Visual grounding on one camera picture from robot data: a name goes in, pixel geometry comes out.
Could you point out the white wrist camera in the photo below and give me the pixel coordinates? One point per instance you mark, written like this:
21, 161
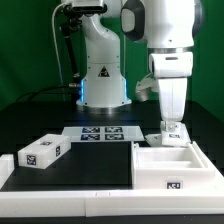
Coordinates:
148, 83

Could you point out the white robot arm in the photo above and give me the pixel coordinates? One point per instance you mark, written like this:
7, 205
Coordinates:
123, 37

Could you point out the white fiducial marker sheet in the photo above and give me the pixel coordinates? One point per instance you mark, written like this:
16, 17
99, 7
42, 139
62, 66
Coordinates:
104, 133

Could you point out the white cabinet top block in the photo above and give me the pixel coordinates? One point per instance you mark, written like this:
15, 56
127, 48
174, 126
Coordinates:
43, 152

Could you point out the white table border rail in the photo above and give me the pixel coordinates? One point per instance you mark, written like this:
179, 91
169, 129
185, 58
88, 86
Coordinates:
208, 200

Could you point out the white cabinet body frame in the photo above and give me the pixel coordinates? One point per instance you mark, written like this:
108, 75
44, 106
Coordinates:
170, 167

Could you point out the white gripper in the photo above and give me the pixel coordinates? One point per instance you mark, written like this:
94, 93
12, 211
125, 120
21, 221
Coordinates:
171, 72

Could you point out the white left corner rail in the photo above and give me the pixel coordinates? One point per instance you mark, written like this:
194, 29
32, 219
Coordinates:
6, 168

